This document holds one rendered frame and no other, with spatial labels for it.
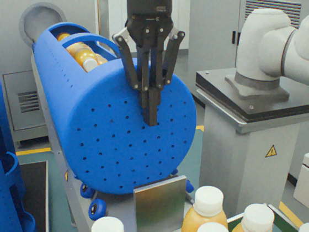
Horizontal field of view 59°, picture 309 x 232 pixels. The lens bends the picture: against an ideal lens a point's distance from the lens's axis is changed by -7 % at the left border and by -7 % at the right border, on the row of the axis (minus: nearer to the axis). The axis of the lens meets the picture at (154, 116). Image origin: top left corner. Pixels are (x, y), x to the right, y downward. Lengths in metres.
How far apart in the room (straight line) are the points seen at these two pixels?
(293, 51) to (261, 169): 0.42
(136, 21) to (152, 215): 0.34
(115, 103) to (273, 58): 0.55
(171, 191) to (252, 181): 0.57
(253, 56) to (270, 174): 0.43
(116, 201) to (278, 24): 0.67
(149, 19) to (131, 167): 0.30
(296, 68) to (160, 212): 0.58
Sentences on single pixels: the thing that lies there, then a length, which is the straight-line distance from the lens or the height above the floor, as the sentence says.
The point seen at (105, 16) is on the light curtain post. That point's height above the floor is 1.20.
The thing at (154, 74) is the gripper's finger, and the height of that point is 1.22.
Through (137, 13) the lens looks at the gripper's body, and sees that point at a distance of 0.47.
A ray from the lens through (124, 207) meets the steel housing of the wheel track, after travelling 0.66.
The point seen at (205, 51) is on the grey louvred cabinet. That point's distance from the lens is 3.32.
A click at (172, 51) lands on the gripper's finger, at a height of 1.26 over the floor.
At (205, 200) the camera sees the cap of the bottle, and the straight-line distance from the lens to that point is 0.40.
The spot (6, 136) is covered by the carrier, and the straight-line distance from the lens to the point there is 1.81.
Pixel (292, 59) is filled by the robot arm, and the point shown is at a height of 1.19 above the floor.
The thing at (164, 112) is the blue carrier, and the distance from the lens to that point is 0.58.
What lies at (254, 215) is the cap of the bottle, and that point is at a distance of 0.40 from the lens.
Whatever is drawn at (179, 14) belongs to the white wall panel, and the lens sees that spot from 6.05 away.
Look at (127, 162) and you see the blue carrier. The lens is 0.60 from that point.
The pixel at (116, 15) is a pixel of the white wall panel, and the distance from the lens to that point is 5.69.
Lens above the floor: 1.37
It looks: 24 degrees down
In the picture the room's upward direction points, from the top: straight up
